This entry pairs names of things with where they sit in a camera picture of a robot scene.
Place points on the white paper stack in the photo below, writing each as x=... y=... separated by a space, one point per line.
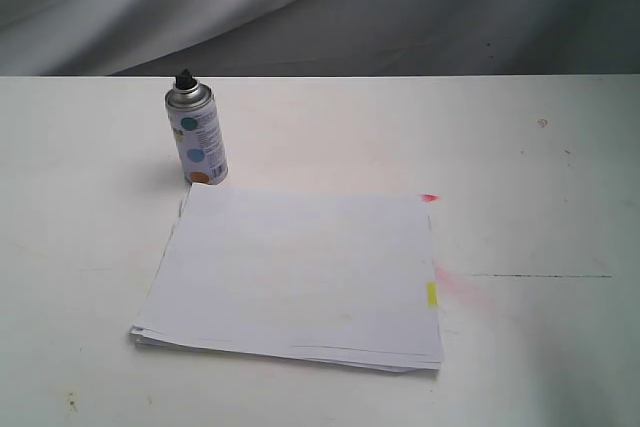
x=337 y=278

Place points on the grey backdrop cloth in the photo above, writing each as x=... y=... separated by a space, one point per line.
x=319 y=37

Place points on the white polka dot spray can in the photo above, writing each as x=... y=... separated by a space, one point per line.
x=193 y=116

